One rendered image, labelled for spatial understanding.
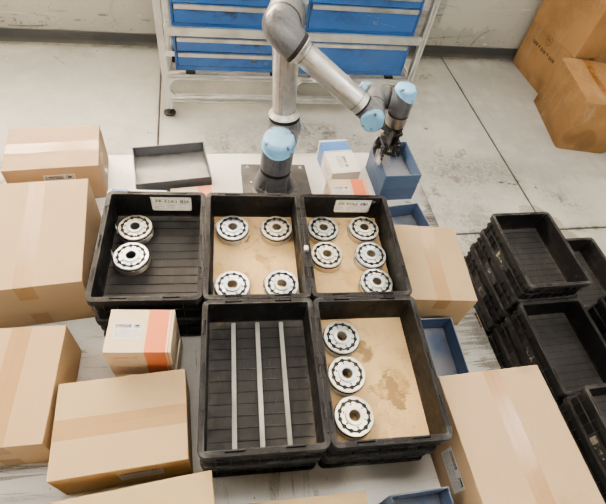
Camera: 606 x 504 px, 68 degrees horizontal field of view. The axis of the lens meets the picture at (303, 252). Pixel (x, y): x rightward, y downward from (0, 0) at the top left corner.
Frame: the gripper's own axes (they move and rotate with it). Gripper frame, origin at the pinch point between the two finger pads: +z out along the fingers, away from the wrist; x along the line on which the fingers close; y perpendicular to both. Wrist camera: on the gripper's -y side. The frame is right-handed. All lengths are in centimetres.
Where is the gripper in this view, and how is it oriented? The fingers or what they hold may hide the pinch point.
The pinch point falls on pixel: (378, 161)
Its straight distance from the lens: 187.4
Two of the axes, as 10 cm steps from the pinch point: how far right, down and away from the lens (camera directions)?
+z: -1.3, 6.0, 7.9
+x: 9.8, -0.6, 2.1
